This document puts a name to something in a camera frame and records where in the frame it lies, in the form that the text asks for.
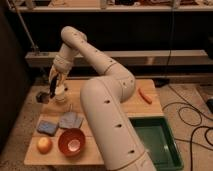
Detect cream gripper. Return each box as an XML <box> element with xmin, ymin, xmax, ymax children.
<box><xmin>49</xmin><ymin>64</ymin><xmax>68</xmax><ymax>87</ymax></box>

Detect black dish brush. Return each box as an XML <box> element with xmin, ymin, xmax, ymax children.
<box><xmin>36</xmin><ymin>76</ymin><xmax>57</xmax><ymax>104</ymax></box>

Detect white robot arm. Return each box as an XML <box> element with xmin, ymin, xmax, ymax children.
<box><xmin>49</xmin><ymin>26</ymin><xmax>157</xmax><ymax>171</ymax></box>

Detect white paper cup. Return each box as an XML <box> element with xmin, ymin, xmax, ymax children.
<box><xmin>55</xmin><ymin>85</ymin><xmax>66</xmax><ymax>103</ymax></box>

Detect grey blue cloth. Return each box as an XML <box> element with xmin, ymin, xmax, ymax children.
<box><xmin>59</xmin><ymin>112</ymin><xmax>83</xmax><ymax>129</ymax></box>

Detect blue sponge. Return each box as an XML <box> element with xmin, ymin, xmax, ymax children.
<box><xmin>37</xmin><ymin>120</ymin><xmax>58</xmax><ymax>136</ymax></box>

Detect wooden table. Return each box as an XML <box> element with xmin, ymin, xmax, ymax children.
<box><xmin>23</xmin><ymin>78</ymin><xmax>165</xmax><ymax>167</ymax></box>

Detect orange bowl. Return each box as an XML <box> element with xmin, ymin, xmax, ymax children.
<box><xmin>58</xmin><ymin>128</ymin><xmax>86</xmax><ymax>157</ymax></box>

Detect metal shelf beam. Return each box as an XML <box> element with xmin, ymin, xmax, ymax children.
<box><xmin>25</xmin><ymin>50</ymin><xmax>213</xmax><ymax>68</ymax></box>

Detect yellow apple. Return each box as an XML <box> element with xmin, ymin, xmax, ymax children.
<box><xmin>37</xmin><ymin>137</ymin><xmax>52</xmax><ymax>154</ymax></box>

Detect orange carrot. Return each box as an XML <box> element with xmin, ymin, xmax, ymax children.
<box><xmin>138</xmin><ymin>88</ymin><xmax>152</xmax><ymax>104</ymax></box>

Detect green plastic bin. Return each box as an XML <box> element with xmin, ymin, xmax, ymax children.
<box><xmin>130</xmin><ymin>117</ymin><xmax>184</xmax><ymax>171</ymax></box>

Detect black floor cables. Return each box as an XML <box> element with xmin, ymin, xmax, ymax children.
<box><xmin>162</xmin><ymin>83</ymin><xmax>213</xmax><ymax>171</ymax></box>

